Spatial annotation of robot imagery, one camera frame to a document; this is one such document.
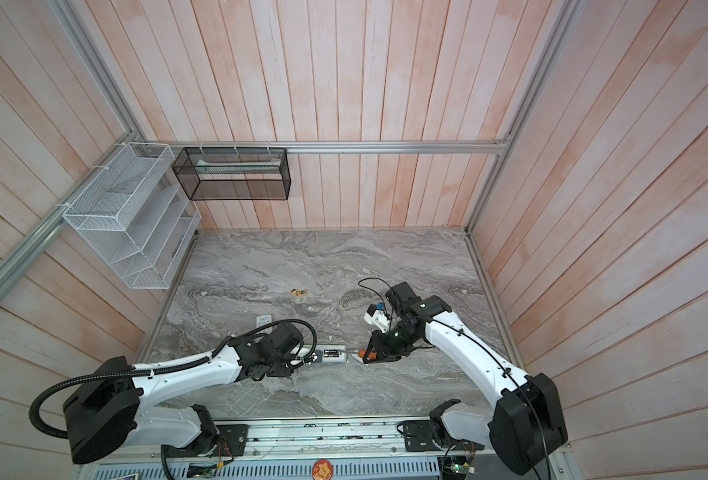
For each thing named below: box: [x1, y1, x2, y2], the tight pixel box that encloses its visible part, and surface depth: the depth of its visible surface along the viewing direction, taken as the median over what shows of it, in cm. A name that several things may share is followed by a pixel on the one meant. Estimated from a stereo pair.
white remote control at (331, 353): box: [315, 345, 348, 363], surface depth 87 cm
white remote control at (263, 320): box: [256, 315, 272, 328], surface depth 95 cm
